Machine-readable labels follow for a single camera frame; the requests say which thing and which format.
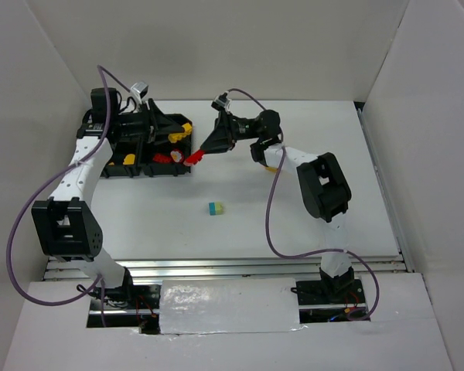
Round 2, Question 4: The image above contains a white cover panel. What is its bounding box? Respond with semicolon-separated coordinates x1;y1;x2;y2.
159;277;300;335

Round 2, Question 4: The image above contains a red long lego brick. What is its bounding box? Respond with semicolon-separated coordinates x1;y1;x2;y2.
152;153;173;164

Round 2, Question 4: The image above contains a teal and green lego block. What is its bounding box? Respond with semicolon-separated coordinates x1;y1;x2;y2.
208;202;224;216

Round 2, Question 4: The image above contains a red and yellow curved lego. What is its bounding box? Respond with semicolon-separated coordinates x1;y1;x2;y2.
183;150;205;167

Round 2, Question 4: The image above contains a black four-compartment sorting tray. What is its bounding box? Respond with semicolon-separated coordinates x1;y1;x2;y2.
101;113;192;178

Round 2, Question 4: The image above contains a yellow oval lego brick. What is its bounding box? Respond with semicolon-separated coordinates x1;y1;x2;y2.
123;154;135;165

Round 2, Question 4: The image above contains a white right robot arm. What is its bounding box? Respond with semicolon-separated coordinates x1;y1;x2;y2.
196;108;354;298

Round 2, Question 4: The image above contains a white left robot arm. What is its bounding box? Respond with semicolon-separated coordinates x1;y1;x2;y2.
31;87;193;305

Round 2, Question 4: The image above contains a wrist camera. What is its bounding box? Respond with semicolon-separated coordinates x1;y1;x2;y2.
211;91;231;111
130;81;148;105

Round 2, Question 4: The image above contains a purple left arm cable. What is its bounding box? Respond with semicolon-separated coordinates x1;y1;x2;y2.
6;64;140;328

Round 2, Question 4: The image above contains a red flower print lego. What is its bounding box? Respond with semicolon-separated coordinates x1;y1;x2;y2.
170;148;185;163

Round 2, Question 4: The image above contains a yellow curved lego top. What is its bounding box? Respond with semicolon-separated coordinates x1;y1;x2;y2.
168;122;193;143

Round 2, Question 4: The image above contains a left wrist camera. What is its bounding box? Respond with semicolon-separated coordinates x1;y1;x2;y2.
130;81;148;105

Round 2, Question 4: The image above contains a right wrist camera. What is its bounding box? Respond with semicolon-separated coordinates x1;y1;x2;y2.
211;91;231;111

